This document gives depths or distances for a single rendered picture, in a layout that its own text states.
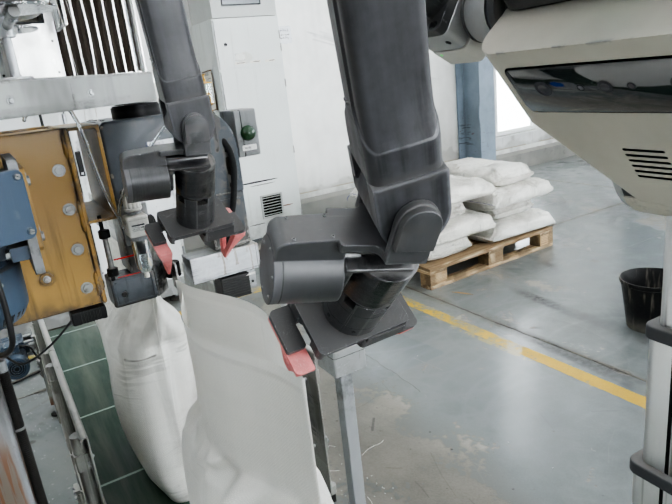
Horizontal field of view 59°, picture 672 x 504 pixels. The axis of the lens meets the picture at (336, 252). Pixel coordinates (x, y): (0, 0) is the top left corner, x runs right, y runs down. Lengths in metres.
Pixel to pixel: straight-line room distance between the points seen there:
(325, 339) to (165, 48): 0.45
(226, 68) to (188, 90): 4.03
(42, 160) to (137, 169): 0.29
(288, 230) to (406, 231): 0.09
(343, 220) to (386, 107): 0.12
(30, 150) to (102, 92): 0.15
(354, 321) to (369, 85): 0.23
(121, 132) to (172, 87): 0.31
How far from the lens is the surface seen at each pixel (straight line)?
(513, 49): 0.84
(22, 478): 1.33
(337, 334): 0.56
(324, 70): 5.94
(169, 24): 0.83
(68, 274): 1.13
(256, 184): 4.96
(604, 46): 0.76
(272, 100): 5.00
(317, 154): 5.90
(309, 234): 0.45
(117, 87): 1.10
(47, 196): 1.11
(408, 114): 0.40
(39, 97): 0.98
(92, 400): 2.28
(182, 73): 0.83
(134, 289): 1.15
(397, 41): 0.38
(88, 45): 3.98
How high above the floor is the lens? 1.38
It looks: 17 degrees down
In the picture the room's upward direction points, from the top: 6 degrees counter-clockwise
